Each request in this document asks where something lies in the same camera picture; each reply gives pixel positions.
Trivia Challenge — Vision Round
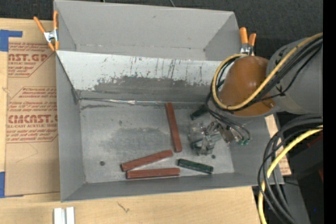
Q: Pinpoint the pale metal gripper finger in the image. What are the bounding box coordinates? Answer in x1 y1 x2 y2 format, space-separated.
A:
193 133 222 157
187 121 218 143

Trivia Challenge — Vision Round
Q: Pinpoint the dark green flat block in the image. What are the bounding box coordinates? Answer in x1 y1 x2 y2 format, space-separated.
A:
177 158 214 175

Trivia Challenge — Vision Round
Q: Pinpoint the red-brown flat block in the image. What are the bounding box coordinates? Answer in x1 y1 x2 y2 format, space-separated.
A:
120 149 174 173
165 102 183 153
125 167 181 180

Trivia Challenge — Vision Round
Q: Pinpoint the grey metal bin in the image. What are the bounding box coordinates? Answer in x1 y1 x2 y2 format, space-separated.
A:
53 0 285 202

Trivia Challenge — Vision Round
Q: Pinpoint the brown cardboard board, red print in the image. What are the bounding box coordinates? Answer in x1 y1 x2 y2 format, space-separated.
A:
0 17 292 198

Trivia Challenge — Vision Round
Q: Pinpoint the black cylinder on white bracket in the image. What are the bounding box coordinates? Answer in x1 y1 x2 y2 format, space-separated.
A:
190 104 209 121

